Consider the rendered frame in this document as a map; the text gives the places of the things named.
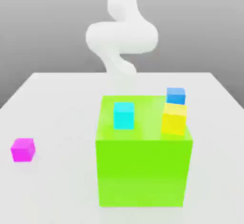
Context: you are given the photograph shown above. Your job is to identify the small cyan cube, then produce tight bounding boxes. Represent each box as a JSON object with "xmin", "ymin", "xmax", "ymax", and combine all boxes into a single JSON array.
[{"xmin": 113, "ymin": 102, "xmax": 135, "ymax": 130}]

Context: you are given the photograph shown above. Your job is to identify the small yellow cube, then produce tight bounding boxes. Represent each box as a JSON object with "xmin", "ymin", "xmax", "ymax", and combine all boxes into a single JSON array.
[{"xmin": 161, "ymin": 103, "xmax": 188, "ymax": 136}]

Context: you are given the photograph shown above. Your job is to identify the small magenta cube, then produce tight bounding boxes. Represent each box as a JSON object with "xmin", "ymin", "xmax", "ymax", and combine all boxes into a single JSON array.
[{"xmin": 10, "ymin": 137, "xmax": 36, "ymax": 163}]

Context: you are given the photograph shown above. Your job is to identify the large green box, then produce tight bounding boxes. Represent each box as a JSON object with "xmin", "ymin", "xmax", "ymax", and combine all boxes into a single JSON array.
[{"xmin": 95, "ymin": 95, "xmax": 193, "ymax": 208}]

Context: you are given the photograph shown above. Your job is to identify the small blue cube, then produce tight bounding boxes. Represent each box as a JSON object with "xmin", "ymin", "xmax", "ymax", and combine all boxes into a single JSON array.
[{"xmin": 165, "ymin": 87, "xmax": 186, "ymax": 105}]

